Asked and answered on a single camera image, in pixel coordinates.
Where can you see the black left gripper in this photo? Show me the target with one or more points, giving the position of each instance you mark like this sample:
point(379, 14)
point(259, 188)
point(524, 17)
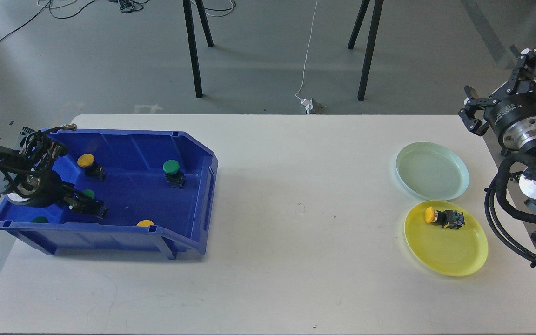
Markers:
point(51, 189)

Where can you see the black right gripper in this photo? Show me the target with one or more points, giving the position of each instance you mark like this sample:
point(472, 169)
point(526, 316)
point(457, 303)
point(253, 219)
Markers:
point(512, 117)

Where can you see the green button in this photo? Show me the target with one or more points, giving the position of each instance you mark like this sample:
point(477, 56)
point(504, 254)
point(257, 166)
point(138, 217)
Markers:
point(173, 174)
point(93, 206)

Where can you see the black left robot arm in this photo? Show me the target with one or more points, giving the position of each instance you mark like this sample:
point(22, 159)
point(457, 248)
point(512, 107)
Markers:
point(27, 177)

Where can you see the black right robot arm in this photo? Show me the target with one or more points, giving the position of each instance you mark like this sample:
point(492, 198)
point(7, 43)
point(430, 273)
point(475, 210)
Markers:
point(526, 180)

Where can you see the green button bin corner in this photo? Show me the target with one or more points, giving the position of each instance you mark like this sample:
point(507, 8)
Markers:
point(40, 219)

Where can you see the yellow button bin front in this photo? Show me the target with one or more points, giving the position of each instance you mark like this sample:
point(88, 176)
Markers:
point(145, 223)

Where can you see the pale green plate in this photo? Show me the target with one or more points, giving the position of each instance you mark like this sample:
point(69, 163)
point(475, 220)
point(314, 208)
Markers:
point(431, 171)

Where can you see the yellow plate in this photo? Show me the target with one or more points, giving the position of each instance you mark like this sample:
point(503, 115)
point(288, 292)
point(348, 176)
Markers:
point(449, 252)

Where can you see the blue plastic bin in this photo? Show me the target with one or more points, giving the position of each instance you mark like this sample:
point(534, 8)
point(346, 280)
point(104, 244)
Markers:
point(135, 189)

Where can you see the white power plug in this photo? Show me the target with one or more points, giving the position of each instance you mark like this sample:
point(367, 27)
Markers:
point(312, 106)

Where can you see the black tripod leg left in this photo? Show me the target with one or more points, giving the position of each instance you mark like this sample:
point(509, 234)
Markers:
point(190, 31)

